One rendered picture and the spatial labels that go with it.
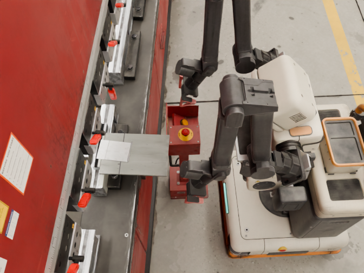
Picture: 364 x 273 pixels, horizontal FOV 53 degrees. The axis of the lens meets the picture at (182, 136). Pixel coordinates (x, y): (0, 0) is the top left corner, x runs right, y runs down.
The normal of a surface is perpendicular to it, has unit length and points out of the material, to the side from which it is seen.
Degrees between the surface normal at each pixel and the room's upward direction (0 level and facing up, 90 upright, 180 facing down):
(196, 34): 0
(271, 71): 42
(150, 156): 0
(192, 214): 0
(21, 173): 90
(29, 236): 90
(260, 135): 91
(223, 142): 90
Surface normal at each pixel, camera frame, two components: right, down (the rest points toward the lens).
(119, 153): -0.01, -0.48
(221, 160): -0.01, 0.82
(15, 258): 1.00, 0.04
